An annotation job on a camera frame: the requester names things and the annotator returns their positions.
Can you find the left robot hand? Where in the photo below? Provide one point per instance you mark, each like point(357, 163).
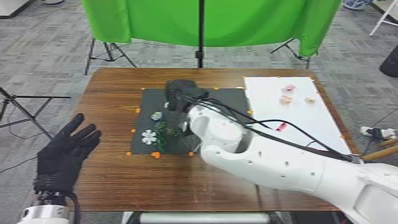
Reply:
point(62, 156)

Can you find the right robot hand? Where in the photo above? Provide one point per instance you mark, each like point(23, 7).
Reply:
point(181, 89)

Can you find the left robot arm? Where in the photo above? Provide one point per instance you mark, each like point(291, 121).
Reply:
point(44, 213)

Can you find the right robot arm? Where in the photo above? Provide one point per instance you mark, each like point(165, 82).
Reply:
point(277, 163)

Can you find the dark mat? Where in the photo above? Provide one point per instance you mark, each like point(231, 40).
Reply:
point(147, 100)

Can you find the small pale flower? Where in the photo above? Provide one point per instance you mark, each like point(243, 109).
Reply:
point(156, 116)

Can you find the green sprig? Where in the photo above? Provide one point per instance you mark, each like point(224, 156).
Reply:
point(167, 132)

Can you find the white flower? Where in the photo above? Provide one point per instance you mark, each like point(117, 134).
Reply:
point(147, 136)

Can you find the black tripod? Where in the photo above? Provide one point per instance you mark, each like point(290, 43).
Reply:
point(23, 108)

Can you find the black backdrop stand legs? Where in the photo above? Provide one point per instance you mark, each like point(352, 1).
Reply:
point(291, 50)
point(110, 53)

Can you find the black stand pole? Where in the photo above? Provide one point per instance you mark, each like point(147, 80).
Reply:
point(201, 33)

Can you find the peach flower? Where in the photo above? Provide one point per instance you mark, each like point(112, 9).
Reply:
point(286, 100)

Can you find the white sheet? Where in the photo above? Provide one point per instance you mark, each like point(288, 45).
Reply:
point(295, 115)

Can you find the cream flower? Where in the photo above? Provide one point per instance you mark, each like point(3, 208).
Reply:
point(309, 100)

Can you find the pale grey bar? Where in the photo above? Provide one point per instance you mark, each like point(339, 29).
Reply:
point(204, 218)

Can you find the black bin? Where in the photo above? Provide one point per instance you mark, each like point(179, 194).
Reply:
point(391, 63)

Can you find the wooden stick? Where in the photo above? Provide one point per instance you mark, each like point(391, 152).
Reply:
point(382, 153)

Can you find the blue and white vase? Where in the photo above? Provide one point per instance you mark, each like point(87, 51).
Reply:
point(357, 4)

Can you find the white frame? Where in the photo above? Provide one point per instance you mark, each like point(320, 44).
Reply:
point(384, 20)

